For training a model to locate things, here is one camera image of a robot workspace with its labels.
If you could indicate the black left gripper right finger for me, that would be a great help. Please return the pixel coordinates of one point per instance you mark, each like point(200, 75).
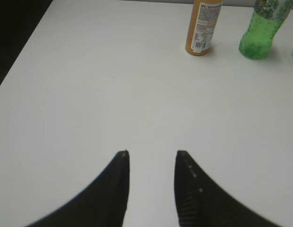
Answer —
point(200, 202)

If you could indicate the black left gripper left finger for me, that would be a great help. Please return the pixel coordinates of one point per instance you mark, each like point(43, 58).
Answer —
point(103, 203)

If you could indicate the green plastic soda bottle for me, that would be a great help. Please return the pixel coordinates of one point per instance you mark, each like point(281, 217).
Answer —
point(267, 18)

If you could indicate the orange juice bottle white cap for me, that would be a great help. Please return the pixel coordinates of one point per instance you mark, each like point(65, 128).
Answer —
point(203, 21)

